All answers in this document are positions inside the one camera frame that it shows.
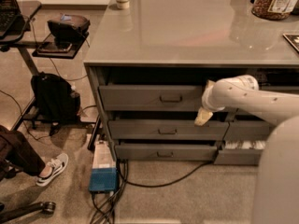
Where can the black pouch bag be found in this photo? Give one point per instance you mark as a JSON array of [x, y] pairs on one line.
[[68, 28]]

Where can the grey drawer cabinet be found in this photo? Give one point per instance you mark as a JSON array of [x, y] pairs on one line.
[[187, 42]]

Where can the black backpack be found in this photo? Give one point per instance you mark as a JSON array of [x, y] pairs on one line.
[[55, 98]]

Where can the blue power box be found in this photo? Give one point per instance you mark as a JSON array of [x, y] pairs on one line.
[[104, 176]]

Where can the person leg dark trousers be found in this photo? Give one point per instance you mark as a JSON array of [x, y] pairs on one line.
[[15, 150]]

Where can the dark card on counter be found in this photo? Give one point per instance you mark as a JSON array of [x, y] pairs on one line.
[[293, 39]]

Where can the black side tray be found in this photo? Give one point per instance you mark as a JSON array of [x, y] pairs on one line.
[[53, 48]]

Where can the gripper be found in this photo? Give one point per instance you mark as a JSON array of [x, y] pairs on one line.
[[207, 99]]

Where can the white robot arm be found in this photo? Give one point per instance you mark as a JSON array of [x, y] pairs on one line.
[[276, 198]]

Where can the black laptop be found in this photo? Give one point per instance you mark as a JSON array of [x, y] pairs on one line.
[[9, 12]]

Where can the black desk stand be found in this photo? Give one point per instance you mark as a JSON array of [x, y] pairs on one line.
[[12, 40]]

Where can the grey white sneaker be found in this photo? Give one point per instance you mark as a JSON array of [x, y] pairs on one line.
[[56, 166]]

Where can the office chair base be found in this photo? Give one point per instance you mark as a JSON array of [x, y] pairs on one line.
[[44, 207]]

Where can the glass jar of nuts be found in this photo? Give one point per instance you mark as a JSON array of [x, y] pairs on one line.
[[274, 10]]

